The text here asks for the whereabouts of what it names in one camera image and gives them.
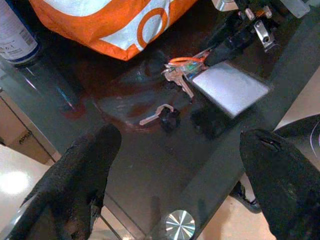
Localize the black round seat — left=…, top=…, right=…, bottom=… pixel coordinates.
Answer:
left=273, top=114, right=320, bottom=173

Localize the single key with black head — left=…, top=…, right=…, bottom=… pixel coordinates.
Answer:
left=139, top=103, right=181, bottom=133

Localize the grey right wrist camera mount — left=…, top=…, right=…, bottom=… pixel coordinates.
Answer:
left=278, top=0, right=311, bottom=19

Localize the round silver table fitting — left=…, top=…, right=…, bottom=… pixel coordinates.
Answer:
left=164, top=209, right=196, bottom=238

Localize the white spray can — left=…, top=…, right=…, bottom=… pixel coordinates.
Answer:
left=0, top=0, right=42, bottom=66

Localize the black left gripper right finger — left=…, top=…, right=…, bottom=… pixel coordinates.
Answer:
left=239, top=128, right=320, bottom=240

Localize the orange and white bag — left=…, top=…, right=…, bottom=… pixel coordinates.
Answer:
left=28, top=0, right=200, bottom=62

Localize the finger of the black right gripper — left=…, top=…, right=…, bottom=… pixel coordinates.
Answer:
left=205, top=33, right=252, bottom=67
left=206, top=11, right=242, bottom=48

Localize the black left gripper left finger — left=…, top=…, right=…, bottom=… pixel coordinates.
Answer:
left=9, top=124, right=122, bottom=240

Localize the brown cardboard box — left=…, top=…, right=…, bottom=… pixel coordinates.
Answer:
left=0, top=97, right=55, bottom=165

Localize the key bunch with orange ring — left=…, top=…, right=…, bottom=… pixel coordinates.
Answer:
left=161, top=48, right=210, bottom=103

